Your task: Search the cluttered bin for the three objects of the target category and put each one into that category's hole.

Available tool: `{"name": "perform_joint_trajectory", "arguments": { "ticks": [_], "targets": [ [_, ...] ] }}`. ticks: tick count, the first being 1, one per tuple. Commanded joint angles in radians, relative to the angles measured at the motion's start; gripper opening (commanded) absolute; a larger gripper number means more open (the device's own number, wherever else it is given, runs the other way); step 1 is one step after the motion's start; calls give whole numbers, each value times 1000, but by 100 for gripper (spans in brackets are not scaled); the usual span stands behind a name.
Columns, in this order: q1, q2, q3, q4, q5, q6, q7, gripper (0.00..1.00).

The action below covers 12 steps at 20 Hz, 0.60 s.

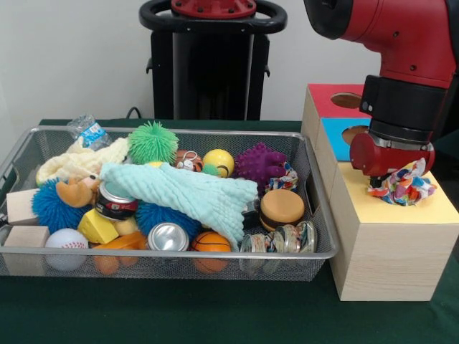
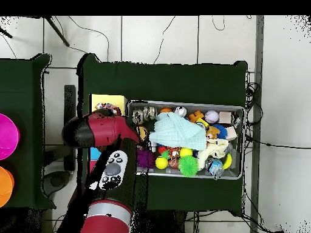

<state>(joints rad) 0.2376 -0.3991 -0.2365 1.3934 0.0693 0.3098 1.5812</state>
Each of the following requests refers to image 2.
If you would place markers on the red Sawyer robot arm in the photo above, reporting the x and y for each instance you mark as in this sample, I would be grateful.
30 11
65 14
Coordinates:
107 129

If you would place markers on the wooden box three holes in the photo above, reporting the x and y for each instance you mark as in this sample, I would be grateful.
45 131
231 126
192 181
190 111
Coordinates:
119 100

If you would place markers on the shallow silver mesh bin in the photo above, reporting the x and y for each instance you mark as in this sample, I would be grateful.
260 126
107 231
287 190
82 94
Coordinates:
234 170

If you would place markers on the toy hamburger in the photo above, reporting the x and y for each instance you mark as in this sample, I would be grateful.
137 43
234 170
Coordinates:
143 133

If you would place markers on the mint green waffle cloth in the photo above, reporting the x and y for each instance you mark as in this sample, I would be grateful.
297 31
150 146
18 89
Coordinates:
177 132

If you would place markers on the silver drink can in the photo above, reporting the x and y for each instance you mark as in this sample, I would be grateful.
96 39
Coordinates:
180 111

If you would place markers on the purple spiky ball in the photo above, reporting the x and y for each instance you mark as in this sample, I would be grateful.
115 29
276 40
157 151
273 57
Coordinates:
145 159

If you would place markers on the yellow smiley ball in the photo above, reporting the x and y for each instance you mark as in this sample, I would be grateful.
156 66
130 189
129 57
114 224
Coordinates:
161 162

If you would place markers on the dark green table cloth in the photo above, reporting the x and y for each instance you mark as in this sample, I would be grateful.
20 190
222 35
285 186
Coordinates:
170 82
21 97

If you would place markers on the green koosh ball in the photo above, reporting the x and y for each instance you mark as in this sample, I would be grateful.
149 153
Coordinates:
188 165

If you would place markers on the white baseball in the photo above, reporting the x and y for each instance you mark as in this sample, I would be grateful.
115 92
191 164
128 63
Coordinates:
211 116

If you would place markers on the blue koosh ball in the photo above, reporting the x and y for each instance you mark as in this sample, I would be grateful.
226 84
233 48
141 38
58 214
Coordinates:
221 131

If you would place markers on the crushed plastic water bottle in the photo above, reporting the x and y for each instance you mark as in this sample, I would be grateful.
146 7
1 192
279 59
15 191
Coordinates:
215 167

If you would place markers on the black upright panel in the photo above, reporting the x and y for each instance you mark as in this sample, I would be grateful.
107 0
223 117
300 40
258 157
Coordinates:
70 93

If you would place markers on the grey stand foot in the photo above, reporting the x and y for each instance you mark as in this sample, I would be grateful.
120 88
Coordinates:
57 180

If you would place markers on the grey floor strip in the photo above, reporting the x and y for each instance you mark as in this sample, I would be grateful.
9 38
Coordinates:
257 72

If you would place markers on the black tripod leg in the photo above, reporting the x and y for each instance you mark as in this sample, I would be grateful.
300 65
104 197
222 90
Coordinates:
57 30
6 32

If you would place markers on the pink round disc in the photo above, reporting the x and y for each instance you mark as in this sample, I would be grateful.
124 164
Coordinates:
7 136

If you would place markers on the orange round disc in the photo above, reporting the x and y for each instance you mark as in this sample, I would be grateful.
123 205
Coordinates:
4 187

